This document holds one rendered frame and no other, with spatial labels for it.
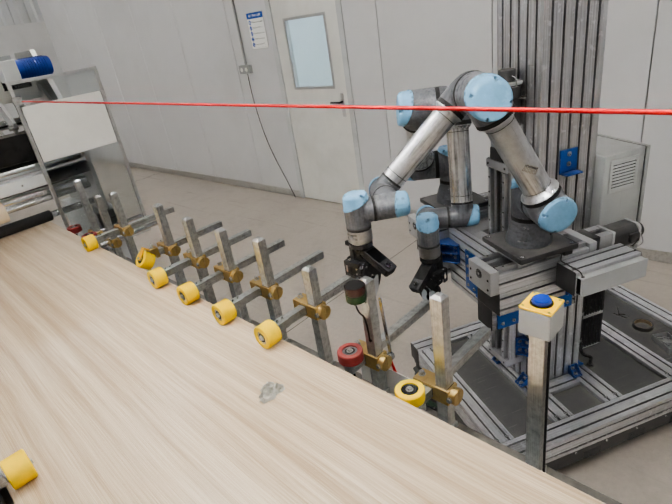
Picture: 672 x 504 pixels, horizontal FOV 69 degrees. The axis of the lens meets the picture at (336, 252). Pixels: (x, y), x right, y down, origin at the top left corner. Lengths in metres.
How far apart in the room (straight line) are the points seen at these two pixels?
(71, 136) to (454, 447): 2.98
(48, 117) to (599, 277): 3.06
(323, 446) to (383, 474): 0.17
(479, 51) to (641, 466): 2.82
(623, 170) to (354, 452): 1.43
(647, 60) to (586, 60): 1.71
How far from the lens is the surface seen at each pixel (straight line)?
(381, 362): 1.55
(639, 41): 3.65
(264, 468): 1.28
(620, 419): 2.38
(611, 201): 2.14
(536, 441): 1.38
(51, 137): 3.54
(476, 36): 4.01
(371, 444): 1.27
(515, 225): 1.76
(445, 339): 1.34
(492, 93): 1.40
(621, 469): 2.50
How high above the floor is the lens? 1.83
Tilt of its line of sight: 26 degrees down
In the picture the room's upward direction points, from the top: 9 degrees counter-clockwise
